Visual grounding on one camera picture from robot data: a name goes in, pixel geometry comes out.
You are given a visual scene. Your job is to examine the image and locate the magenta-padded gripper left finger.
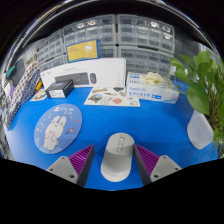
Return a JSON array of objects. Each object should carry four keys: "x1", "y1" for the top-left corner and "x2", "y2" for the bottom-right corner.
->
[{"x1": 45, "y1": 143, "x2": 96, "y2": 188}]

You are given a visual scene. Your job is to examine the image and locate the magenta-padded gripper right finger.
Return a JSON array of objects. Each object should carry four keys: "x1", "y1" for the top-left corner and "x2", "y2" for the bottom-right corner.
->
[{"x1": 133, "y1": 143, "x2": 183, "y2": 187}]

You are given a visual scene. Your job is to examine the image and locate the grey computer mouse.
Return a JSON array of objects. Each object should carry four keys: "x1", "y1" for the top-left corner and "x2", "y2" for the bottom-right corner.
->
[{"x1": 100, "y1": 132, "x2": 135, "y2": 183}]

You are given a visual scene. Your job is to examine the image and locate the round bunny print mouse pad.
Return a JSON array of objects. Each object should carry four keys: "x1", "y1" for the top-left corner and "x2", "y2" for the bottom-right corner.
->
[{"x1": 33, "y1": 103, "x2": 83, "y2": 155}]

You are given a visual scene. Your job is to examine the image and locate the small cartoon sticker sheet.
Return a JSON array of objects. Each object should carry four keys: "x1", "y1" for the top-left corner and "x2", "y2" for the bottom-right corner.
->
[{"x1": 29, "y1": 88, "x2": 48, "y2": 102}]

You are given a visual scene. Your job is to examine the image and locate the white blue glove box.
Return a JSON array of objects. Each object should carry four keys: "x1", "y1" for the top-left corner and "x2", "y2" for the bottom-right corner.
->
[{"x1": 125, "y1": 71, "x2": 180, "y2": 104}]

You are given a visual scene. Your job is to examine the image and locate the green plant in white pot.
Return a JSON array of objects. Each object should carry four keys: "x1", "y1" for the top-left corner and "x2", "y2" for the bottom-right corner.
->
[{"x1": 169, "y1": 49, "x2": 224, "y2": 159}]

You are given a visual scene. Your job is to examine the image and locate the small black box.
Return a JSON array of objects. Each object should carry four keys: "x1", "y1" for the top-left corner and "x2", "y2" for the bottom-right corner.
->
[{"x1": 45, "y1": 79, "x2": 75, "y2": 99}]

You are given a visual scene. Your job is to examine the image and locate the navy white dotted cloth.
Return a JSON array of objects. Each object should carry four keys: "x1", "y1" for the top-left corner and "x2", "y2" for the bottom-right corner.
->
[{"x1": 6, "y1": 78, "x2": 43, "y2": 130}]

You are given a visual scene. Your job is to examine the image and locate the large cartoon sticker sheet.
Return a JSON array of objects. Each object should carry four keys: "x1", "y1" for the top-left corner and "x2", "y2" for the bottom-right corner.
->
[{"x1": 83, "y1": 86, "x2": 141, "y2": 108}]

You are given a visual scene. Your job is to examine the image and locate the red white checked cloth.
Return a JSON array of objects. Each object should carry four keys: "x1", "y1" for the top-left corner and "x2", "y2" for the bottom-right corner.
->
[{"x1": 6, "y1": 61, "x2": 40, "y2": 121}]

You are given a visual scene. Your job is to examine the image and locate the long white keyboard box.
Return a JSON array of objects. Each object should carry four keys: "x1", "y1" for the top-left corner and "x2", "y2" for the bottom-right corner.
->
[{"x1": 39, "y1": 58, "x2": 128, "y2": 89}]

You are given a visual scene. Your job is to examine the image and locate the yellow and blue box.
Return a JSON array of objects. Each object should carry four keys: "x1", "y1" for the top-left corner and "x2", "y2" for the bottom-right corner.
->
[{"x1": 66, "y1": 39, "x2": 102, "y2": 63}]

